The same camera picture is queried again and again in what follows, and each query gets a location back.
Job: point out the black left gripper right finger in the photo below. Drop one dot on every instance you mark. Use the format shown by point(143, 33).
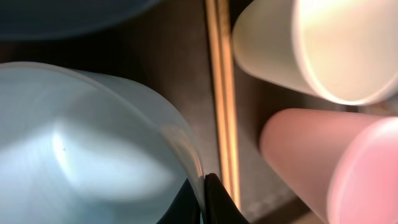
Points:
point(220, 208)

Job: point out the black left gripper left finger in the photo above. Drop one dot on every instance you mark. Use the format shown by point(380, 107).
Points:
point(184, 208)

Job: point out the light blue bowl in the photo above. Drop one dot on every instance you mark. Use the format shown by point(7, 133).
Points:
point(82, 147)

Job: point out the white cup pink inside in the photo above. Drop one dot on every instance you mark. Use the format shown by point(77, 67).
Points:
point(342, 165)

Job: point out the white cup green inside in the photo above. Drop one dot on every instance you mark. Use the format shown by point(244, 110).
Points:
point(342, 51)

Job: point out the dark blue plate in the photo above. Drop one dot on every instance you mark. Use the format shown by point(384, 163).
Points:
point(57, 19)

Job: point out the brown serving tray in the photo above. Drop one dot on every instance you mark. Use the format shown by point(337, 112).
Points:
point(167, 50)

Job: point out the wooden chopstick right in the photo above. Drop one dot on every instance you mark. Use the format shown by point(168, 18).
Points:
point(230, 152)

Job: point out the wooden chopstick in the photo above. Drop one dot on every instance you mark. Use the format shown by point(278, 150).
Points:
point(212, 25)
point(230, 152)

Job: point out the wooden chopstick left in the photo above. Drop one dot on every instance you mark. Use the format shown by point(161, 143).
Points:
point(212, 25)

